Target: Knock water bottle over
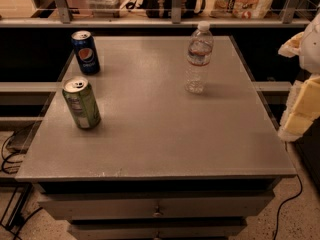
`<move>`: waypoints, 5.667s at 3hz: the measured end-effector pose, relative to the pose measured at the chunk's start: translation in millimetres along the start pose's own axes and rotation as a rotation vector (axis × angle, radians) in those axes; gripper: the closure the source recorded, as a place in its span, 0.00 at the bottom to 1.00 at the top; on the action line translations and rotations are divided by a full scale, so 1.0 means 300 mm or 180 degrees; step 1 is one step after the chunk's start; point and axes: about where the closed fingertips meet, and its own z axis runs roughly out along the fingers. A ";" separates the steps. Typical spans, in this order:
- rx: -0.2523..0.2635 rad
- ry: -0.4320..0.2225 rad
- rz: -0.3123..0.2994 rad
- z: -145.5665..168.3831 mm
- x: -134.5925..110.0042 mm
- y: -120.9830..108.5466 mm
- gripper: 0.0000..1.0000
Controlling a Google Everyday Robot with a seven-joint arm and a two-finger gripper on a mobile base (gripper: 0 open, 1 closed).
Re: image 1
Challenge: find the blue Pepsi can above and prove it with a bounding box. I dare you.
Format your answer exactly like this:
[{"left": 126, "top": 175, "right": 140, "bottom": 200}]
[{"left": 71, "top": 30, "right": 100, "bottom": 75}]

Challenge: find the black cables left floor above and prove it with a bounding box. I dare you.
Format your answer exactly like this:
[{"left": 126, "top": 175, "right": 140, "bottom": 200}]
[{"left": 0, "top": 123, "right": 44, "bottom": 240}]

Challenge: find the black bag on shelf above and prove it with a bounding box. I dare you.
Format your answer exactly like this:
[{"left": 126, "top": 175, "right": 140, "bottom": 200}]
[{"left": 141, "top": 0, "right": 206, "bottom": 18}]

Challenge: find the black floor cable right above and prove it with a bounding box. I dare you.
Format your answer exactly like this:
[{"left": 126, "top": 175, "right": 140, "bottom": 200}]
[{"left": 272, "top": 174, "right": 304, "bottom": 240}]

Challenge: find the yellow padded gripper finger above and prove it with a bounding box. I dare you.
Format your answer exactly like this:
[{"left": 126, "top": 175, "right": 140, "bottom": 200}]
[
  {"left": 278, "top": 32, "right": 303, "bottom": 58},
  {"left": 278, "top": 75, "right": 320, "bottom": 142}
]

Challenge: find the clear plastic water bottle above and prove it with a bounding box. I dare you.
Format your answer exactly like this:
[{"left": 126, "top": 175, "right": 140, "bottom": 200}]
[{"left": 185, "top": 21, "right": 214, "bottom": 94}]

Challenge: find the grey metal shelf rail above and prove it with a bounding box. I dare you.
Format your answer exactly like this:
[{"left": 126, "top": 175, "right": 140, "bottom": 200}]
[{"left": 0, "top": 0, "right": 319, "bottom": 28}]

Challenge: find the grey drawer cabinet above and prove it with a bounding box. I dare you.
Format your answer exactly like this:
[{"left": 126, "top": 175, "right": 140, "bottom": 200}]
[{"left": 17, "top": 36, "right": 295, "bottom": 240}]

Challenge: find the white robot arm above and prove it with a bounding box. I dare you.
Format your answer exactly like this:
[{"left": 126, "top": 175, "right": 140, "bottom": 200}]
[{"left": 278, "top": 14, "right": 320, "bottom": 142}]

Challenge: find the green soda can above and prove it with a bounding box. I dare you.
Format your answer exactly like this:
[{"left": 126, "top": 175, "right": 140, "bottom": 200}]
[{"left": 62, "top": 76, "right": 101, "bottom": 129}]

